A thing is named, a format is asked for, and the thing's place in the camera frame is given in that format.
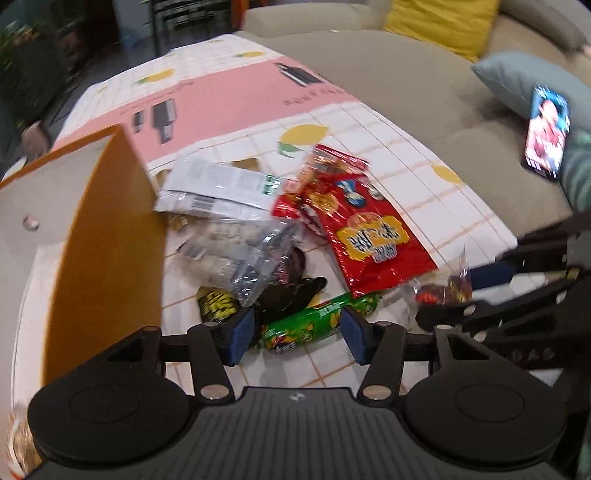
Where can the small red candy wrapper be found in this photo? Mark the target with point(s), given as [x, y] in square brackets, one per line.
[434, 293]

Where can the yellow cushion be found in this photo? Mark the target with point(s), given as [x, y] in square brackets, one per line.
[438, 23]

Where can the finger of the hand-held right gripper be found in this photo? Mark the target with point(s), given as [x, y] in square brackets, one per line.
[489, 274]
[450, 314]

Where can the dark dining chair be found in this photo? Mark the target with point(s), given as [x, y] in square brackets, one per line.
[184, 18]

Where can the person's patterned clothing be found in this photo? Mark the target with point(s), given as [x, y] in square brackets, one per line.
[579, 175]

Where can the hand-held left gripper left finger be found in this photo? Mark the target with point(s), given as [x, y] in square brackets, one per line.
[240, 338]

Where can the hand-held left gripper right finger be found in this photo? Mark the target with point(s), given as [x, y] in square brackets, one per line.
[353, 338]

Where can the orange cardboard box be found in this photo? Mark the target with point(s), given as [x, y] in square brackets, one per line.
[111, 254]

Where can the large red snack bag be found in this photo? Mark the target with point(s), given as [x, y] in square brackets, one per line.
[369, 230]

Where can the small red snack packet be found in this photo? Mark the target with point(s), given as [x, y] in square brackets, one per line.
[288, 207]

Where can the blue grey cushion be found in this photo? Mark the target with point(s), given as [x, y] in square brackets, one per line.
[508, 78]

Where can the smartphone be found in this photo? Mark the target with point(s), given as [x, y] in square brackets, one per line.
[547, 134]

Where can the yellow black snack packet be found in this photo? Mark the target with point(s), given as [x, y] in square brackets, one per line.
[216, 302]

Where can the clear plastic snack bag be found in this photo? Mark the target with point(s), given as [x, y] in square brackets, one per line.
[231, 249]

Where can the green snack tube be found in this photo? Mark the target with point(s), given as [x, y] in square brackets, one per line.
[304, 328]

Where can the pink bag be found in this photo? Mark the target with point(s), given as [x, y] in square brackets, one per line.
[36, 139]

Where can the lemon print tablecloth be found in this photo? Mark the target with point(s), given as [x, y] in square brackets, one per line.
[258, 92]

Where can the beige sofa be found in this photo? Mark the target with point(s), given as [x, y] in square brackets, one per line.
[415, 92]

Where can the white snack packet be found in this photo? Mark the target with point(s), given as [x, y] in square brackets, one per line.
[217, 184]

